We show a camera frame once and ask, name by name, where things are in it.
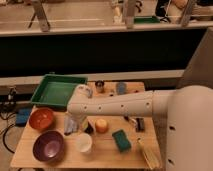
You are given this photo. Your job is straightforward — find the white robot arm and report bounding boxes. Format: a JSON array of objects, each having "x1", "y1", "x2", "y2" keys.
[{"x1": 67, "y1": 85, "x2": 213, "y2": 171}]

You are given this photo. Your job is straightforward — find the white plastic cup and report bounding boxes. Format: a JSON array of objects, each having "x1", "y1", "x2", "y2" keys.
[{"x1": 75, "y1": 133, "x2": 93, "y2": 154}]

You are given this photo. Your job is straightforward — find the yellow red apple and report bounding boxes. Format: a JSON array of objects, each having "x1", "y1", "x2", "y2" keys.
[{"x1": 95, "y1": 119, "x2": 108, "y2": 133}]

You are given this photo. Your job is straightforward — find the orange bowl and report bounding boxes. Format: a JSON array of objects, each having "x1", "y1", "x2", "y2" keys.
[{"x1": 29, "y1": 107, "x2": 54, "y2": 131}]

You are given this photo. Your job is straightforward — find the green plastic tray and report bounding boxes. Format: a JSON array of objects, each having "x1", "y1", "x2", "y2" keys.
[{"x1": 31, "y1": 74, "x2": 87, "y2": 110}]

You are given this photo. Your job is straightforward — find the purple bowl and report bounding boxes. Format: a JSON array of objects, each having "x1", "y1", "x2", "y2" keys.
[{"x1": 33, "y1": 130, "x2": 65, "y2": 162}]

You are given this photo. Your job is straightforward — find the small metal cup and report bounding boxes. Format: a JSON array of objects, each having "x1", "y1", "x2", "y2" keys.
[{"x1": 95, "y1": 80, "x2": 104, "y2": 93}]

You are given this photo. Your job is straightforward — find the green sponge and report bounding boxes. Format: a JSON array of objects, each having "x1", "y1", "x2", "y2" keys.
[{"x1": 112, "y1": 129, "x2": 131, "y2": 152}]

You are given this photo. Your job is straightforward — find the blue box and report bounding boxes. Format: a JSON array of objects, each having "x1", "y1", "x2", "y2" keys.
[{"x1": 15, "y1": 108, "x2": 32, "y2": 127}]

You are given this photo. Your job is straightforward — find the black binder clip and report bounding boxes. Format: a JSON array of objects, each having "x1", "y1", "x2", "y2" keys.
[{"x1": 136, "y1": 118, "x2": 145, "y2": 132}]

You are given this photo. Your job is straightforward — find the wooden scrub brush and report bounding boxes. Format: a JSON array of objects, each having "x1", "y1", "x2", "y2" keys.
[{"x1": 137, "y1": 138, "x2": 160, "y2": 170}]

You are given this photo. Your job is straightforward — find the black cables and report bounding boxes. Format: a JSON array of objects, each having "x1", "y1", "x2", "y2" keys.
[{"x1": 0, "y1": 99, "x2": 18, "y2": 154}]

